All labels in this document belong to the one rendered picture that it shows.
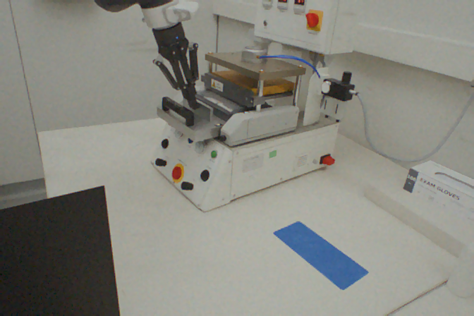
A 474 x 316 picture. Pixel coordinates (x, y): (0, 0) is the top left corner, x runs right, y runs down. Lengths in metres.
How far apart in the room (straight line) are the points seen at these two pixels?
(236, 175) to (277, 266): 0.28
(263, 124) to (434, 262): 0.55
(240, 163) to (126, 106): 1.61
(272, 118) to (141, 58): 1.56
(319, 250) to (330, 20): 0.62
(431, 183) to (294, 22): 0.62
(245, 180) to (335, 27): 0.51
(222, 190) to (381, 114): 0.77
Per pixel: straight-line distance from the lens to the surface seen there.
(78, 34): 2.35
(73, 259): 0.59
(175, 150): 1.12
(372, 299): 0.84
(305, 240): 0.93
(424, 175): 1.14
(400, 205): 1.10
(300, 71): 1.07
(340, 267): 0.89
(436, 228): 1.06
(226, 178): 0.97
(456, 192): 1.11
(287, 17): 1.19
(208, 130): 0.94
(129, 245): 0.90
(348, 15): 1.14
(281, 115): 1.02
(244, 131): 0.95
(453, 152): 1.36
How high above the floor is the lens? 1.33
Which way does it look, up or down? 27 degrees down
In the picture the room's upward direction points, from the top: 5 degrees clockwise
